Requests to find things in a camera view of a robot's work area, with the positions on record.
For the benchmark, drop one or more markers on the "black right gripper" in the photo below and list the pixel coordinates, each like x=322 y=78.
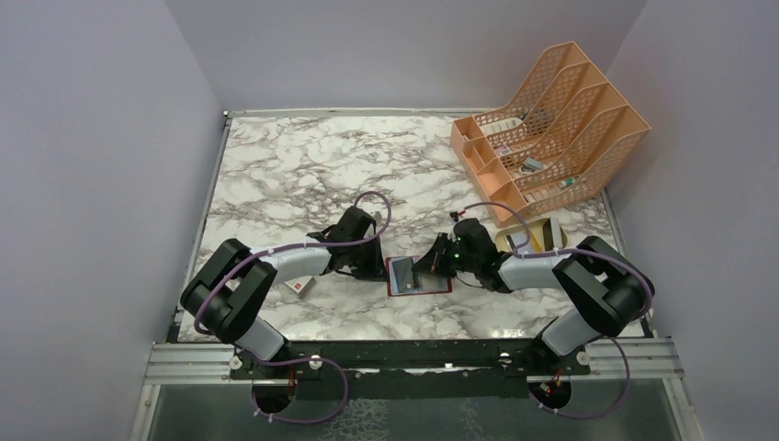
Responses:
x=433 y=262

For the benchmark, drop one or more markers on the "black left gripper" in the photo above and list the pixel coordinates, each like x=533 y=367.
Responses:
x=376 y=271

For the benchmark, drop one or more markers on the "red leather card holder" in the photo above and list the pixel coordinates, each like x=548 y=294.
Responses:
x=431 y=284

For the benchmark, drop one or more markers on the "black vip card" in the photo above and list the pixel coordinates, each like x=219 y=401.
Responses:
x=408 y=281

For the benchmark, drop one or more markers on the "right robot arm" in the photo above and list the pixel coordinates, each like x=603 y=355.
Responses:
x=606 y=291

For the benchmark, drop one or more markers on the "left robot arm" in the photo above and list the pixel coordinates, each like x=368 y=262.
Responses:
x=228 y=291

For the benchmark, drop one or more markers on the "small white card box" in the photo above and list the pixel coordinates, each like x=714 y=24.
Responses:
x=300 y=286

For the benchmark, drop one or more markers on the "grey item in organizer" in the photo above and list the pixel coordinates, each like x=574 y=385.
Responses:
x=531 y=165

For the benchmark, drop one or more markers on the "white box in organizer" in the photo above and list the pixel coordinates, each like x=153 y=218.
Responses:
x=501 y=125

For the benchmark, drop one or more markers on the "green capped tube in organizer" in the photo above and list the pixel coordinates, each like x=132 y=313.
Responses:
x=567 y=182

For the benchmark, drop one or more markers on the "peach plastic file organizer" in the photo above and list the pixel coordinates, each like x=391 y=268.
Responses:
x=574 y=121

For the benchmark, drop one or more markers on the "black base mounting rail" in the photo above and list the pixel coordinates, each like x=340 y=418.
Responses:
x=514 y=356

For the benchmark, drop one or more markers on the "aluminium frame rail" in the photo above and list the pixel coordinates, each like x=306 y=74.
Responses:
x=196 y=364

